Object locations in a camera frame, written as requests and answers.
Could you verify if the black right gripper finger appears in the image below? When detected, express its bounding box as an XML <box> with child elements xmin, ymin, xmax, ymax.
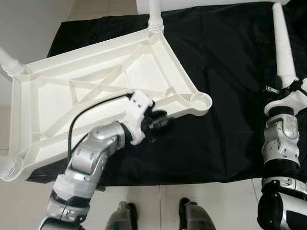
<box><xmin>265</xmin><ymin>72</ymin><xmax>285</xmax><ymax>94</ymax></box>

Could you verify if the white plastic table leg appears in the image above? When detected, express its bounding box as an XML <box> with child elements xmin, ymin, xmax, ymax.
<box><xmin>272</xmin><ymin>2</ymin><xmax>299</xmax><ymax>90</ymax></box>
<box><xmin>0</xmin><ymin>155</ymin><xmax>24</xmax><ymax>182</ymax></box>
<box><xmin>0</xmin><ymin>46</ymin><xmax>25</xmax><ymax>78</ymax></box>
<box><xmin>148</xmin><ymin>0</ymin><xmax>165</xmax><ymax>34</ymax></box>

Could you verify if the white plastic children table top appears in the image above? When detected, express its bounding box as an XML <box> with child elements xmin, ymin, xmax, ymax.
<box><xmin>9</xmin><ymin>28</ymin><xmax>213</xmax><ymax>182</ymax></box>

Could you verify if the black shiny table cloth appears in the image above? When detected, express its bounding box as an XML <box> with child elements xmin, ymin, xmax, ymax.
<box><xmin>28</xmin><ymin>1</ymin><xmax>307</xmax><ymax>186</ymax></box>

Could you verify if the grey right robot leg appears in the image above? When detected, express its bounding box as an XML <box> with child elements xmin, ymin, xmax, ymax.
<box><xmin>178</xmin><ymin>197</ymin><xmax>214</xmax><ymax>230</ymax></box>

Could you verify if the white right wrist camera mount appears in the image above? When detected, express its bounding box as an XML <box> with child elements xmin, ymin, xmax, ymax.
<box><xmin>264</xmin><ymin>88</ymin><xmax>307</xmax><ymax>116</ymax></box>

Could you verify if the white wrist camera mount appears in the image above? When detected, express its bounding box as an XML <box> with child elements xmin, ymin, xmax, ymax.
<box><xmin>125</xmin><ymin>90</ymin><xmax>155</xmax><ymax>146</ymax></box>
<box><xmin>264</xmin><ymin>88</ymin><xmax>307</xmax><ymax>116</ymax></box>

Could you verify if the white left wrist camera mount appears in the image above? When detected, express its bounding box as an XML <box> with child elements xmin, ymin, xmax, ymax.
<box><xmin>125</xmin><ymin>90</ymin><xmax>155</xmax><ymax>146</ymax></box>

